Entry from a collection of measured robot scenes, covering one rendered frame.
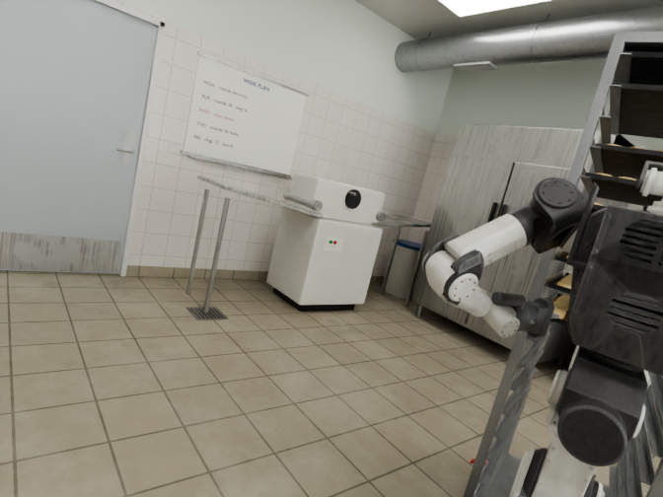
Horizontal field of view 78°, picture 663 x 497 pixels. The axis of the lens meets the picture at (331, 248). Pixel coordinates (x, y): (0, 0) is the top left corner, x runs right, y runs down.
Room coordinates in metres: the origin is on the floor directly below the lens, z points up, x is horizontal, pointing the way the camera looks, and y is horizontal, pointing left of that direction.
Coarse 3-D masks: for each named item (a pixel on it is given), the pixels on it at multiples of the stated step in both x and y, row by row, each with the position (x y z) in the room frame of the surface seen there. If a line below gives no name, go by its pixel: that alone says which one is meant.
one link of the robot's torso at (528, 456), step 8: (528, 456) 1.06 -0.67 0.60; (520, 464) 1.06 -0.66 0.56; (528, 464) 1.04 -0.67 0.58; (520, 472) 1.05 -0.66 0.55; (520, 480) 1.04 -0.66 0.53; (512, 488) 1.05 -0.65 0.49; (520, 488) 1.04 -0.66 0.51; (600, 488) 0.98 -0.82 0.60; (512, 496) 1.05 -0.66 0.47; (520, 496) 1.06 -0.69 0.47; (600, 496) 0.96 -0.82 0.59
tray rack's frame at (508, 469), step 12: (636, 36) 1.29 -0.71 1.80; (648, 36) 1.27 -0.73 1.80; (660, 36) 1.26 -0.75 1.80; (636, 48) 1.39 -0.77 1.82; (648, 48) 1.37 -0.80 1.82; (660, 48) 1.35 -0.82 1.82; (564, 264) 1.81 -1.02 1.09; (504, 468) 1.68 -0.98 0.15; (516, 468) 1.70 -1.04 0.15; (492, 480) 1.58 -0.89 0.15; (504, 480) 1.60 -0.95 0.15; (492, 492) 1.50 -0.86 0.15; (504, 492) 1.52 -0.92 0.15
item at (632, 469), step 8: (632, 440) 1.51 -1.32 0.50; (632, 448) 1.45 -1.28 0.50; (632, 456) 1.39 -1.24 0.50; (632, 464) 1.33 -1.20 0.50; (632, 472) 1.28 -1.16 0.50; (632, 480) 1.23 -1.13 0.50; (632, 488) 1.18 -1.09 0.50; (640, 488) 1.16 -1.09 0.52; (632, 496) 1.14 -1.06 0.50; (640, 496) 1.13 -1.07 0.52
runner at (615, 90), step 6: (612, 78) 1.30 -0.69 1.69; (612, 84) 1.32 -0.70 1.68; (612, 90) 1.33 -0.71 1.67; (618, 90) 1.32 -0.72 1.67; (612, 96) 1.38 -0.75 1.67; (618, 96) 1.37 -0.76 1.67; (612, 102) 1.44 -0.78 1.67; (618, 102) 1.42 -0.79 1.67; (612, 108) 1.51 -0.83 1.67; (618, 108) 1.49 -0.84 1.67; (612, 114) 1.57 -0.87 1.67; (618, 114) 1.55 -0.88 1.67; (612, 120) 1.64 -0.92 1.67; (618, 120) 1.62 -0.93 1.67; (612, 126) 1.72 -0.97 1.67; (618, 126) 1.70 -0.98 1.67; (612, 132) 1.80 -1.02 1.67; (618, 132) 1.78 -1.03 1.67
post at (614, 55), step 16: (624, 32) 1.31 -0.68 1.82; (608, 64) 1.31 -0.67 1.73; (608, 80) 1.30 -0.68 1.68; (592, 112) 1.31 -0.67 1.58; (592, 128) 1.30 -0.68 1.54; (576, 160) 1.31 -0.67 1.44; (576, 176) 1.30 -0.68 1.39; (544, 256) 1.31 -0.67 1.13; (544, 272) 1.31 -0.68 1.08; (512, 352) 1.31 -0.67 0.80; (512, 368) 1.31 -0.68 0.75; (496, 400) 1.31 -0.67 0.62; (496, 416) 1.30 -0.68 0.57; (480, 448) 1.31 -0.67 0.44; (480, 464) 1.30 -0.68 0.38; (464, 496) 1.31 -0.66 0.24
